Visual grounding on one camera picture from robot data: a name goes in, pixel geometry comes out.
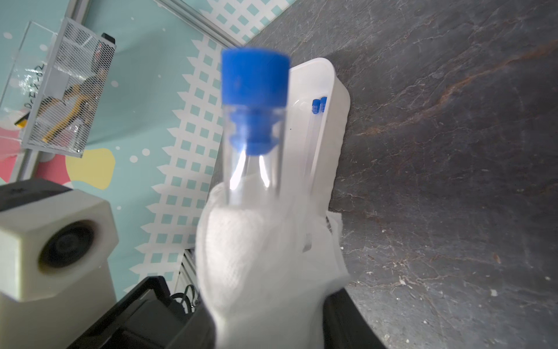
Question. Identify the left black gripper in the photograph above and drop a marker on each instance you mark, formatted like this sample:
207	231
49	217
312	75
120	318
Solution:
150	316

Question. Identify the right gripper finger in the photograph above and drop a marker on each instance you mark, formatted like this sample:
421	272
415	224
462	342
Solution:
344	326

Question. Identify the blue capped test tube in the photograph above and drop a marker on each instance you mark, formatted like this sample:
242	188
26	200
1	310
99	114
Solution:
313	128
255	85
320	122

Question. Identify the white plastic tray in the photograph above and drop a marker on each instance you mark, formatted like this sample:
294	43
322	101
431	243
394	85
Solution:
311	80

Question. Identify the clear plastic label bag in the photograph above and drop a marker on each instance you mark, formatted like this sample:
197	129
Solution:
21	78

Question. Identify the yellow handled pliers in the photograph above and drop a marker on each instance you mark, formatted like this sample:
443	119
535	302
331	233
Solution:
78	102

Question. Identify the white wire wall basket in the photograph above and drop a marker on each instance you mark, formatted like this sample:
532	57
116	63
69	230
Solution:
76	55

